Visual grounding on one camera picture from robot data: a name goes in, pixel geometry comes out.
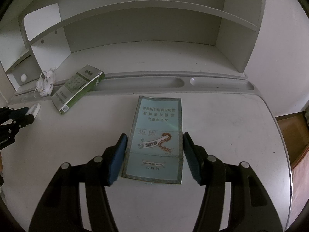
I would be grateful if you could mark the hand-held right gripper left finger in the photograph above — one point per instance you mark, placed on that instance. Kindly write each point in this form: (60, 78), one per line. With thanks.
(118, 159)

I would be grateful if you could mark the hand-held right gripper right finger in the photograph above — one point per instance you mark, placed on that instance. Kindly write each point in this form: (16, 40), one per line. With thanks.
(190, 159)

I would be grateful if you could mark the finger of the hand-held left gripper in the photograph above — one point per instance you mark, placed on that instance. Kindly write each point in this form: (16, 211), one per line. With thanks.
(19, 111)
(23, 120)

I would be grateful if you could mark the light blue carton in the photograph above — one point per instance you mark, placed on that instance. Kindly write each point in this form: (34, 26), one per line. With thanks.
(157, 116)

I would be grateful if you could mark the grey drawer with white knob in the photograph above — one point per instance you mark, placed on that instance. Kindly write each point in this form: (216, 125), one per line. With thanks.
(17, 77)

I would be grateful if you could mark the white face mask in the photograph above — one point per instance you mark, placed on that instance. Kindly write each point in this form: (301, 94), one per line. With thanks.
(45, 84)

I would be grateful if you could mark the green carton box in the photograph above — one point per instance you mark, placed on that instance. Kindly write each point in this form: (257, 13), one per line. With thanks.
(77, 87)

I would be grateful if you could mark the white desk shelf unit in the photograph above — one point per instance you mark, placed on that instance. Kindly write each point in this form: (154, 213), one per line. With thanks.
(144, 29)

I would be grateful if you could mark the brown wooden frame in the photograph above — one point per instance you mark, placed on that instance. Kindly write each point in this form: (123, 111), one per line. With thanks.
(292, 135)

